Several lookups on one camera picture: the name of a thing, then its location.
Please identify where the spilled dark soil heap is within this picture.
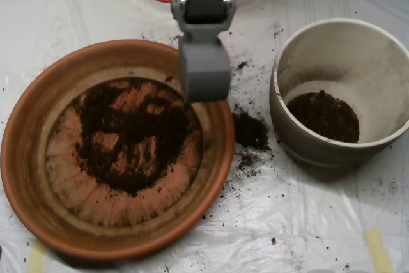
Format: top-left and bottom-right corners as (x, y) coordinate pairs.
(232, 111), (272, 152)

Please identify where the white ceramic pot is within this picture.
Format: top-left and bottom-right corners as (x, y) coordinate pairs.
(268, 17), (409, 175)

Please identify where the terracotta clay bowl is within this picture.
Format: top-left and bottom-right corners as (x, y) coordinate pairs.
(0, 38), (236, 261)

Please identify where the white plastic sheet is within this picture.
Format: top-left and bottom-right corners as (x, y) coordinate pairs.
(0, 0), (409, 273)

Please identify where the beige masking tape strip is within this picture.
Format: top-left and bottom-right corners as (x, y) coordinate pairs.
(26, 239), (48, 273)
(363, 227), (394, 273)

